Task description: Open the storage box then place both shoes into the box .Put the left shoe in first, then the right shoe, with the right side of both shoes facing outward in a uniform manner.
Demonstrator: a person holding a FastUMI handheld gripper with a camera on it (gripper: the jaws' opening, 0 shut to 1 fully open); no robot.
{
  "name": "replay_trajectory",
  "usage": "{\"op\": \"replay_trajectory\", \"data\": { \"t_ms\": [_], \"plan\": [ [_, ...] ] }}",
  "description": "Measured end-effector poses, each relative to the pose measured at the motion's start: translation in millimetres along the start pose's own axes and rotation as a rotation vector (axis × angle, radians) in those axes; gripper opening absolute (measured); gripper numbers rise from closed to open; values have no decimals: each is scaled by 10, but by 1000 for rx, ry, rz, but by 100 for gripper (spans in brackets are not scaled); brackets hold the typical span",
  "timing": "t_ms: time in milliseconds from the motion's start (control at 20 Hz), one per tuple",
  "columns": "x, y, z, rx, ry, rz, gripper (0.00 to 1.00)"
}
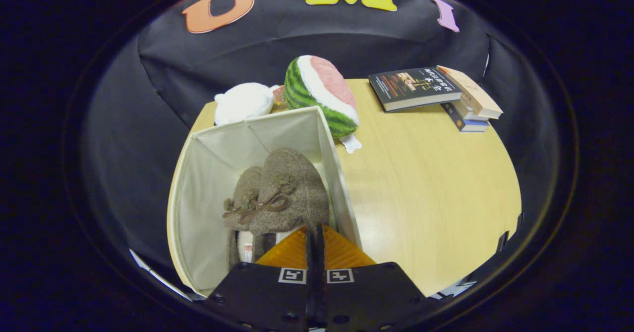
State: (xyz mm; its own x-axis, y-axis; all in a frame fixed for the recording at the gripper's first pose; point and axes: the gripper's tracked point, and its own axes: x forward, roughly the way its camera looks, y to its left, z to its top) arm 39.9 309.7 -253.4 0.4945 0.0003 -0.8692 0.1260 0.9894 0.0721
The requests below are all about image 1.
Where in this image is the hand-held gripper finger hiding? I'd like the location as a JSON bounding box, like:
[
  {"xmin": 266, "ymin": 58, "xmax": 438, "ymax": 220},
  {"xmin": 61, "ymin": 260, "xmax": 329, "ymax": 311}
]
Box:
[
  {"xmin": 317, "ymin": 224, "xmax": 436, "ymax": 331},
  {"xmin": 204, "ymin": 225, "xmax": 317, "ymax": 331}
]

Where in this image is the brown fuzzy slipper shoe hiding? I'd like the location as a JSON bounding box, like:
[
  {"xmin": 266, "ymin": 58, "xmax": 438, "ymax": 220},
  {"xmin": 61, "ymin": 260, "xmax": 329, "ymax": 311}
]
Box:
[
  {"xmin": 249, "ymin": 147, "xmax": 331, "ymax": 253},
  {"xmin": 222, "ymin": 166, "xmax": 268, "ymax": 269}
]

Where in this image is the grey fabric storage box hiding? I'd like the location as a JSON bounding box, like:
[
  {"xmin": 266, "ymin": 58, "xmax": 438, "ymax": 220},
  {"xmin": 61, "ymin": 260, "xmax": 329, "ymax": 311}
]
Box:
[{"xmin": 167, "ymin": 106, "xmax": 363, "ymax": 298}]

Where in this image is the person's black printed shirt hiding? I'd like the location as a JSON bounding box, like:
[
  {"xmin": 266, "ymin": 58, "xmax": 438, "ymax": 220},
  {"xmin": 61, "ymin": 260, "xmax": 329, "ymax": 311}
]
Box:
[{"xmin": 431, "ymin": 278, "xmax": 478, "ymax": 300}]

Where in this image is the white plush toy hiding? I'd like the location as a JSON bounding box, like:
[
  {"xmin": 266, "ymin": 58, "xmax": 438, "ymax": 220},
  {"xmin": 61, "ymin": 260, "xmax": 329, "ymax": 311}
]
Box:
[{"xmin": 214, "ymin": 82, "xmax": 280, "ymax": 126}]

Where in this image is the watermelon slice plush toy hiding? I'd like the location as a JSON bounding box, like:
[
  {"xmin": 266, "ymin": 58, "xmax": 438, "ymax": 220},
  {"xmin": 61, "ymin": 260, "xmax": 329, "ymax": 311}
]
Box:
[{"xmin": 284, "ymin": 55, "xmax": 363, "ymax": 154}]

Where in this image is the blue cover book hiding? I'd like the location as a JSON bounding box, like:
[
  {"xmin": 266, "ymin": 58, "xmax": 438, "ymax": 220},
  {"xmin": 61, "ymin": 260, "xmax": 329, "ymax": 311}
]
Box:
[{"xmin": 441, "ymin": 103, "xmax": 490, "ymax": 133}]

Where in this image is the black cover book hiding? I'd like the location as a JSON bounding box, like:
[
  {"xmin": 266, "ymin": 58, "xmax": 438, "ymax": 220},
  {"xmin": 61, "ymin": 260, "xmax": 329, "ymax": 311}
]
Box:
[{"xmin": 368, "ymin": 67, "xmax": 463, "ymax": 112}]

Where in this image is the white cover book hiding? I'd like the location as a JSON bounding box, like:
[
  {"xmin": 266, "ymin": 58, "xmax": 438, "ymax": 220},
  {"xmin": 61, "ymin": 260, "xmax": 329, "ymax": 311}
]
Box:
[{"xmin": 451, "ymin": 99, "xmax": 488, "ymax": 122}]

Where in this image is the beige cover book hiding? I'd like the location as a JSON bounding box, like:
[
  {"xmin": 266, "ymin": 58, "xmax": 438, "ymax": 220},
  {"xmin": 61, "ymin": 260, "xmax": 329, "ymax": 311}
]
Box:
[{"xmin": 436, "ymin": 65, "xmax": 504, "ymax": 120}]

